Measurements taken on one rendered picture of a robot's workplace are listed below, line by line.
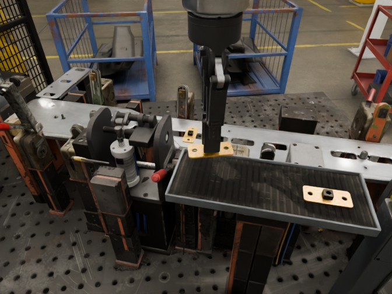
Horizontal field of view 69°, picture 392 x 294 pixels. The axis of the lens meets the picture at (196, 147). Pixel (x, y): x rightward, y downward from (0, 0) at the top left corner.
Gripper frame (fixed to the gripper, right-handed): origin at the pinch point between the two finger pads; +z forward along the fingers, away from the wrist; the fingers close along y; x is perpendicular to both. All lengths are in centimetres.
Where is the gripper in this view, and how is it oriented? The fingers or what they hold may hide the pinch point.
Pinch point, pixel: (211, 132)
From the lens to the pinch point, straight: 51.4
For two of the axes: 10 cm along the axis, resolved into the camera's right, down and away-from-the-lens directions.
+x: -9.9, 0.7, -0.8
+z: 0.1, 7.8, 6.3
